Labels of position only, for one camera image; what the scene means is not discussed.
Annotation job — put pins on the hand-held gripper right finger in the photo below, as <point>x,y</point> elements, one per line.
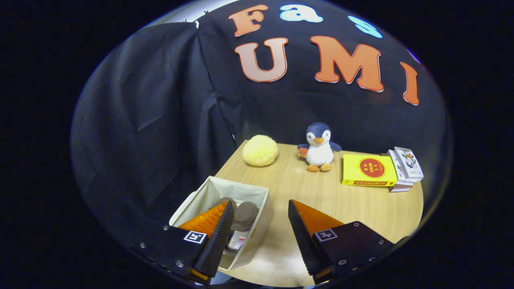
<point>305,241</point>

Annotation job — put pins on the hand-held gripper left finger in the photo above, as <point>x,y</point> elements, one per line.
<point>219,241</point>

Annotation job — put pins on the brown moccasin shoe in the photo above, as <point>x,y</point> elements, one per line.
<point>245,216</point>
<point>225,200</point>

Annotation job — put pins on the cream fabric storage box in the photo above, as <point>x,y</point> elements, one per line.
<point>225,188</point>

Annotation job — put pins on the penguin plush toy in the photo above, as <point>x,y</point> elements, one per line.
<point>320,150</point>

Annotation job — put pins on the yellow book with red circle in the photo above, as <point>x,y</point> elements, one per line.
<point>367,170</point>

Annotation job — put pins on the yellow bun plush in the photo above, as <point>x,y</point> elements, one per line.
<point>260,151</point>

